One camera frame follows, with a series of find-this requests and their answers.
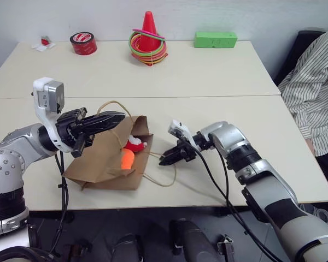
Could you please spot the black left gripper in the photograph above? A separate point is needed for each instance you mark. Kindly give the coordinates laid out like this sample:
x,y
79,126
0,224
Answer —
x,y
71,128

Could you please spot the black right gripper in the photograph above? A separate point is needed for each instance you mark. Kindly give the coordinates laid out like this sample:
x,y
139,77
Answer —
x,y
186,151

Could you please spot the brown paper bag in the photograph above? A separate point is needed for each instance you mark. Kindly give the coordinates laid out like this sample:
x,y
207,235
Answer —
x,y
98,163

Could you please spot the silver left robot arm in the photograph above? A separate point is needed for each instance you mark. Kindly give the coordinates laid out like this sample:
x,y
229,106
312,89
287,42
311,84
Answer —
x,y
8,161

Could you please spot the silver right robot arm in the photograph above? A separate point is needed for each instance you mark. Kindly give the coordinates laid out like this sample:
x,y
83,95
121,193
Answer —
x,y
265,174

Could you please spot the red and white plush toy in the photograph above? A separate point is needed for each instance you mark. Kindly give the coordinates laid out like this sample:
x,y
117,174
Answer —
x,y
135,144

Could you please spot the orange plush toy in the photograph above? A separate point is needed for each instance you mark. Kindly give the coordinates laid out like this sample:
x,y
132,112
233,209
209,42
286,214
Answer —
x,y
127,160

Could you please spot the red tape roll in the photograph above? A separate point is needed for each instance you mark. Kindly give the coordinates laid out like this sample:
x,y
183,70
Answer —
x,y
83,43

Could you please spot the dark rounded shape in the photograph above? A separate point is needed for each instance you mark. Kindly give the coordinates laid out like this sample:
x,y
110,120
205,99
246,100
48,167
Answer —
x,y
194,240
127,247

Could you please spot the red traffic cone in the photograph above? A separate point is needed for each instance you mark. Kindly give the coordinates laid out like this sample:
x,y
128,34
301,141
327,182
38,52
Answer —
x,y
148,32

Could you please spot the small strawberry toy on packet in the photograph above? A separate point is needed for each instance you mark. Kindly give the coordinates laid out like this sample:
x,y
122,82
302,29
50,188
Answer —
x,y
44,42

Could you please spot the green rectangular box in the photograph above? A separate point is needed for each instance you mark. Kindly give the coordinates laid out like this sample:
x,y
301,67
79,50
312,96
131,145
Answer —
x,y
215,40

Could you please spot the person in striped shirt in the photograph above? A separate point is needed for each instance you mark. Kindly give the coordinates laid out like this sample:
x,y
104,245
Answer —
x,y
314,90

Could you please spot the black chair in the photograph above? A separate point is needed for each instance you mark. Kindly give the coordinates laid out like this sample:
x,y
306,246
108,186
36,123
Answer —
x,y
292,54

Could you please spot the black white patterned object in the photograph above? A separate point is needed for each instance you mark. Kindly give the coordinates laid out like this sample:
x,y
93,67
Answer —
x,y
321,214

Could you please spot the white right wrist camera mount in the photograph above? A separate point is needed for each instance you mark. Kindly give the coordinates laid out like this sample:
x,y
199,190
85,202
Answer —
x,y
180,127

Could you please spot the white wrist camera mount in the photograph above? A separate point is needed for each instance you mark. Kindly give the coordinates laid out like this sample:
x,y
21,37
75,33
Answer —
x,y
45,95
180,127

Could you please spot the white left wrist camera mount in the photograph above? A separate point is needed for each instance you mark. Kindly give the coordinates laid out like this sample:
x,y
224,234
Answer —
x,y
45,95

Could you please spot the metal bracket under table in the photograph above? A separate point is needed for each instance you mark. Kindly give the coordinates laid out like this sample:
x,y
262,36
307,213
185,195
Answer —
x,y
225,247

